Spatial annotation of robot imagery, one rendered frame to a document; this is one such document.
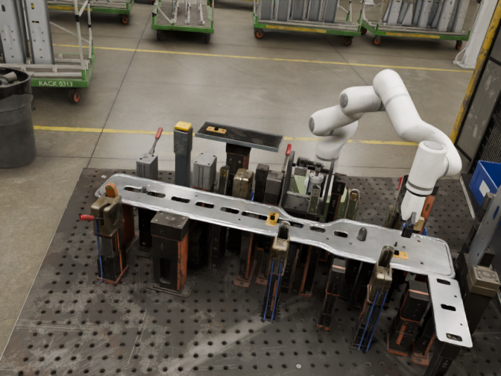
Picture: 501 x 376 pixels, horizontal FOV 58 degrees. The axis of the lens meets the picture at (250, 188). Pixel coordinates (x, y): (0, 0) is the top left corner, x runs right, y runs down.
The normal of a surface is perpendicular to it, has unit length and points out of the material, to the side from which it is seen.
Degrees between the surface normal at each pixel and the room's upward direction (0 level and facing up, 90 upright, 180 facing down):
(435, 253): 0
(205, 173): 90
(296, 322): 0
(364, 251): 0
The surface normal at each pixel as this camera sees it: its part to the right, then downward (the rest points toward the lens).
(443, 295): 0.09, -0.84
